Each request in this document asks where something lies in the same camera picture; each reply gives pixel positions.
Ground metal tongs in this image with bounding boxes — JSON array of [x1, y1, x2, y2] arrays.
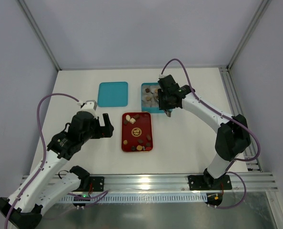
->
[[164, 109, 172, 117]]

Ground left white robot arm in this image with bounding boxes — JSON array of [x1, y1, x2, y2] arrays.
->
[[0, 111, 114, 229]]

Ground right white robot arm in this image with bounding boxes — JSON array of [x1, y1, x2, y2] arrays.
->
[[158, 74, 251, 189]]

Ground white square chocolate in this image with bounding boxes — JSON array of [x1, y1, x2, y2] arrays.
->
[[130, 118, 136, 124]]

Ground white paper cup liner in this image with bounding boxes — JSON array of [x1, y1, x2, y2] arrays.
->
[[141, 94, 152, 102], [149, 85, 159, 94], [151, 101, 159, 109], [152, 94, 159, 103], [142, 101, 152, 110], [141, 85, 151, 94]]

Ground teal square tin box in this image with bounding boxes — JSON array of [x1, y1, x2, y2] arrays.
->
[[141, 83, 164, 114]]

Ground red rectangular tray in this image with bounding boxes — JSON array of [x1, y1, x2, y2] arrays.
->
[[121, 112, 154, 153]]

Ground teal tin lid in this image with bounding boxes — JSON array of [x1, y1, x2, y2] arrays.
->
[[98, 82, 128, 107]]

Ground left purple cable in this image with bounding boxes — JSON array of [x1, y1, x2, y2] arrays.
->
[[3, 93, 81, 229]]

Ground purple cable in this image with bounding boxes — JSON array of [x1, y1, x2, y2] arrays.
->
[[3, 93, 81, 229], [160, 59, 261, 209]]

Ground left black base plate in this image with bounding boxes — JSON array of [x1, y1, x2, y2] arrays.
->
[[87, 176, 105, 193]]

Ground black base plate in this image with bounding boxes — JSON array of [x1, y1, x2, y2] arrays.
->
[[188, 175, 232, 191], [87, 176, 105, 193]]

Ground right side aluminium rail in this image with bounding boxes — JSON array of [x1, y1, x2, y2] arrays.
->
[[219, 67, 262, 172]]

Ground aluminium rail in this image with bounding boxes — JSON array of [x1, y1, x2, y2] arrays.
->
[[102, 172, 278, 192], [219, 67, 262, 172]]

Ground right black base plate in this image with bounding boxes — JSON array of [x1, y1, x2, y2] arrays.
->
[[188, 175, 232, 191]]

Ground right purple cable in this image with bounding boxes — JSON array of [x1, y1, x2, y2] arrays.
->
[[160, 59, 261, 209]]

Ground white slotted cable duct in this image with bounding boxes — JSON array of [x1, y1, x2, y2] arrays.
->
[[59, 192, 207, 204]]

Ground aluminium front rail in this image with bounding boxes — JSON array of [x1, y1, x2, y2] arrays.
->
[[102, 172, 278, 192]]

